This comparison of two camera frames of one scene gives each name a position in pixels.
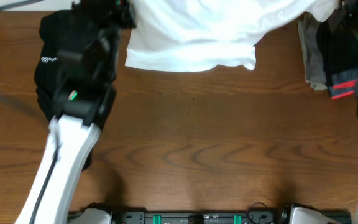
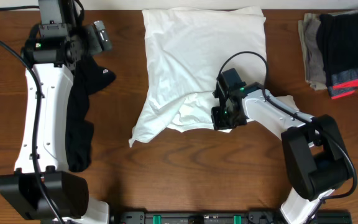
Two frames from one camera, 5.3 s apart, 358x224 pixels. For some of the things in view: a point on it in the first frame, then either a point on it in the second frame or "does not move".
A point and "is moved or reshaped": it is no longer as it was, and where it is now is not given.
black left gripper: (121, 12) -> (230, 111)
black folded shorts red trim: (342, 46) does not move
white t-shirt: (178, 35) is moved or reshaped
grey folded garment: (314, 69) does not move
